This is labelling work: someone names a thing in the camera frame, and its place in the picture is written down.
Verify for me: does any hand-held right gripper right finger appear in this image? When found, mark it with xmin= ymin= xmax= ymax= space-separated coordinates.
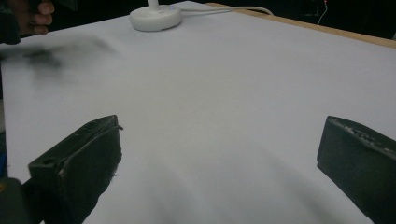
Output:
xmin=317 ymin=115 xmax=396 ymax=224

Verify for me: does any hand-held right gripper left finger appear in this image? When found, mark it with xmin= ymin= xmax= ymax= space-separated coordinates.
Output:
xmin=28 ymin=114 xmax=124 ymax=224

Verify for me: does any white round lamp base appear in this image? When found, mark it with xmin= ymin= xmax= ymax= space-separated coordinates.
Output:
xmin=129 ymin=0 xmax=183 ymax=33

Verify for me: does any thin white cable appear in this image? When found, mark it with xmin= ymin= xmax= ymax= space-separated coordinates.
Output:
xmin=317 ymin=0 xmax=330 ymax=26

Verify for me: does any white lamp cable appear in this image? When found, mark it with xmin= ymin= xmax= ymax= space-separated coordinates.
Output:
xmin=179 ymin=6 xmax=275 ymax=17

